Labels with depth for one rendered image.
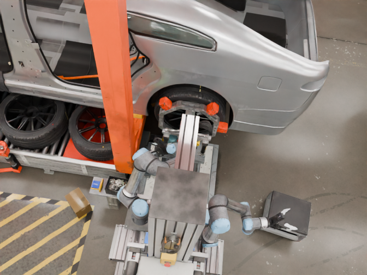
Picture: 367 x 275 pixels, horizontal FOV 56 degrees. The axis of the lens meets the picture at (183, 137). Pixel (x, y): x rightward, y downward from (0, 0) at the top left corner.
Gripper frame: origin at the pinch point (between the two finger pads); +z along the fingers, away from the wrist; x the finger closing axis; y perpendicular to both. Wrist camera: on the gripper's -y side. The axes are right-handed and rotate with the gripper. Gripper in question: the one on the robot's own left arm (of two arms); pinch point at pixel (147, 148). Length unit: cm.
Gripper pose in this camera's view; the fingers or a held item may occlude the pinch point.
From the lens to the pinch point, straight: 293.2
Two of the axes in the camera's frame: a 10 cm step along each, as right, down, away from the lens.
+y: 3.9, 8.0, 4.6
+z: -8.7, 1.5, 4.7
